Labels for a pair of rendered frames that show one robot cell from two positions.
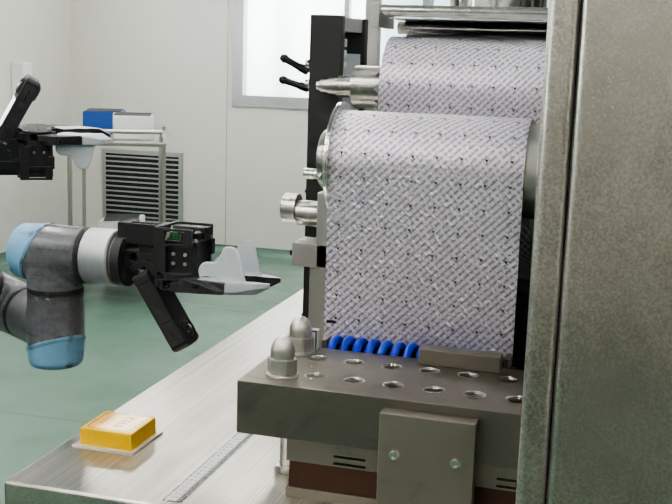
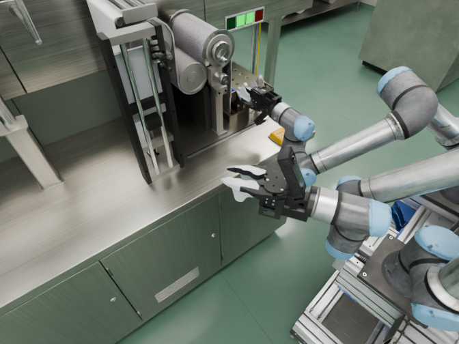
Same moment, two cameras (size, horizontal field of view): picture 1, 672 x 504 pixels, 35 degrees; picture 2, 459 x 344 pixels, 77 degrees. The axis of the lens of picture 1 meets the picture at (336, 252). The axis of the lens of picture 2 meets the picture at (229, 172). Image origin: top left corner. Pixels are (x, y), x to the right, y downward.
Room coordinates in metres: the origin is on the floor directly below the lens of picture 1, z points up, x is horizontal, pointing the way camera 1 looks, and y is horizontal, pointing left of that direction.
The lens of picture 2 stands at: (2.18, 0.68, 1.74)
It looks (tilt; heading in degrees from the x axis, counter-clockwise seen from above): 47 degrees down; 218
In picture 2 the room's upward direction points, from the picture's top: straight up
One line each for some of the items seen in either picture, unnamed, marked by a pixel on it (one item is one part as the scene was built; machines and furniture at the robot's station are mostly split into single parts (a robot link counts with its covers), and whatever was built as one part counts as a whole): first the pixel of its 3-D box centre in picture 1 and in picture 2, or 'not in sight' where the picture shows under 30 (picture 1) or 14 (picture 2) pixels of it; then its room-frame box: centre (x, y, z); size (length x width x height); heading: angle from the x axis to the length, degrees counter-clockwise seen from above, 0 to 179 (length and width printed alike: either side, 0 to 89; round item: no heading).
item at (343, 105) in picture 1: (340, 159); (218, 50); (1.35, 0.00, 1.25); 0.15 x 0.01 x 0.15; 164
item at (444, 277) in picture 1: (419, 283); (214, 67); (1.26, -0.10, 1.11); 0.23 x 0.01 x 0.18; 74
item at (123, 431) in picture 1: (118, 430); (281, 135); (1.26, 0.26, 0.91); 0.07 x 0.07 x 0.02; 74
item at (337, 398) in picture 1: (430, 405); (231, 78); (1.13, -0.11, 1.00); 0.40 x 0.16 x 0.06; 74
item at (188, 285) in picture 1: (197, 283); not in sight; (1.31, 0.17, 1.09); 0.09 x 0.05 x 0.02; 65
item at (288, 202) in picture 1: (291, 208); (223, 79); (1.41, 0.06, 1.18); 0.04 x 0.02 x 0.04; 164
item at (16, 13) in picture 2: not in sight; (26, 24); (1.83, -0.32, 1.41); 0.30 x 0.04 x 0.04; 74
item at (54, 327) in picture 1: (50, 323); (293, 148); (1.41, 0.39, 1.01); 0.11 x 0.08 x 0.11; 43
